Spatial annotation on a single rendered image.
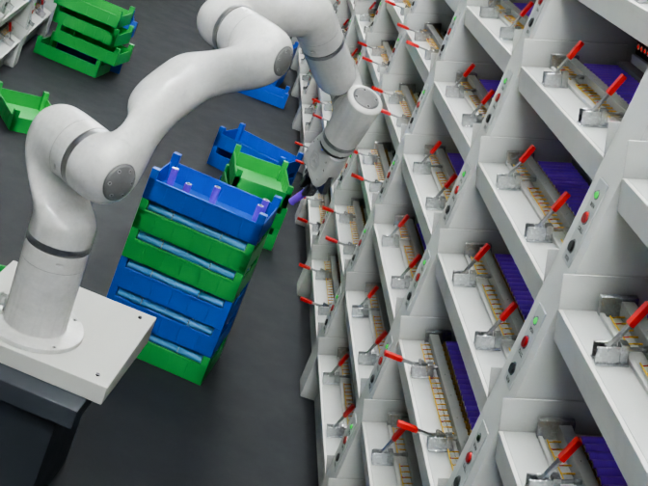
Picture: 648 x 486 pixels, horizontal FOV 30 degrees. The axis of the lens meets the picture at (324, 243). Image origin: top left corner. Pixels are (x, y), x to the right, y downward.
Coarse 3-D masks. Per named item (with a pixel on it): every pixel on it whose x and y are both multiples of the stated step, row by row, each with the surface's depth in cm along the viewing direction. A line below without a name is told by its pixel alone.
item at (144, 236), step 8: (144, 232) 298; (144, 240) 297; (152, 240) 296; (160, 240) 297; (160, 248) 297; (168, 248) 296; (176, 248) 296; (184, 256) 296; (192, 256) 296; (200, 256) 297; (200, 264) 296; (208, 264) 295; (216, 264) 296; (216, 272) 296; (224, 272) 295; (232, 272) 296
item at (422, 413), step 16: (400, 320) 237; (416, 320) 237; (432, 320) 237; (448, 320) 237; (400, 336) 238; (416, 336) 238; (448, 336) 236; (400, 352) 234; (416, 352) 233; (400, 368) 233; (416, 384) 220; (432, 384) 220; (416, 400) 214; (432, 400) 214; (416, 416) 208; (432, 416) 208; (416, 448) 205; (432, 464) 193; (448, 464) 193; (432, 480) 188
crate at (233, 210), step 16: (176, 160) 308; (160, 176) 302; (176, 176) 311; (192, 176) 310; (208, 176) 309; (144, 192) 292; (160, 192) 292; (176, 192) 291; (192, 192) 309; (208, 192) 310; (224, 192) 310; (240, 192) 309; (176, 208) 292; (192, 208) 291; (208, 208) 291; (224, 208) 290; (240, 208) 310; (272, 208) 307; (208, 224) 292; (224, 224) 291; (240, 224) 290; (256, 224) 290; (256, 240) 291
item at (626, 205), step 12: (636, 144) 153; (636, 156) 153; (624, 168) 154; (636, 168) 154; (624, 180) 153; (636, 180) 154; (624, 192) 153; (636, 192) 149; (624, 204) 153; (636, 204) 148; (624, 216) 153; (636, 216) 148; (636, 228) 147
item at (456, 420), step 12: (432, 336) 235; (432, 348) 230; (444, 360) 224; (444, 372) 219; (444, 384) 215; (444, 396) 213; (456, 396) 211; (456, 408) 207; (444, 420) 205; (456, 420) 202; (444, 432) 201; (456, 432) 199; (456, 444) 198
